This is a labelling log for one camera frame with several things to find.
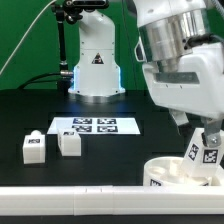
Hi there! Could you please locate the white fiducial marker sheet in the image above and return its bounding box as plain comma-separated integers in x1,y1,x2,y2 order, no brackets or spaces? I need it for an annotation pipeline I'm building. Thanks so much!
47,117,140,135

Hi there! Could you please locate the black cable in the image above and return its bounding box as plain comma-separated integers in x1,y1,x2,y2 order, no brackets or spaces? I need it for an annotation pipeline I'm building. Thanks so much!
17,72,73,90

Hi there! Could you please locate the white front fence rail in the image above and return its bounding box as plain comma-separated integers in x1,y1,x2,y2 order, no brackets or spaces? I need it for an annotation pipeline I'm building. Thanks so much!
0,186,224,216

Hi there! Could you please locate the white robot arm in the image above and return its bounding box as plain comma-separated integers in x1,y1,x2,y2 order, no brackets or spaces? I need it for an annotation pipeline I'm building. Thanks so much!
73,0,224,148

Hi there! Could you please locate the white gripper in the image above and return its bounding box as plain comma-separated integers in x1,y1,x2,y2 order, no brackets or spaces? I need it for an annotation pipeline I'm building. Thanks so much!
142,43,224,148

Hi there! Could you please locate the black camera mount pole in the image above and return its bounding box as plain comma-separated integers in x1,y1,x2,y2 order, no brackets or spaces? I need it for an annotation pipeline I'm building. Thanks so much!
52,2,113,97

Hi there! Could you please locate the white cable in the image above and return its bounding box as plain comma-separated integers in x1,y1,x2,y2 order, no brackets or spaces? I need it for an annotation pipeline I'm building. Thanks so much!
0,0,58,77

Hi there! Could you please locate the white round stool seat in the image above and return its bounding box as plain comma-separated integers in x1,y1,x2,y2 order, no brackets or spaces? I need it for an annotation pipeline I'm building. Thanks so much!
143,156,224,187

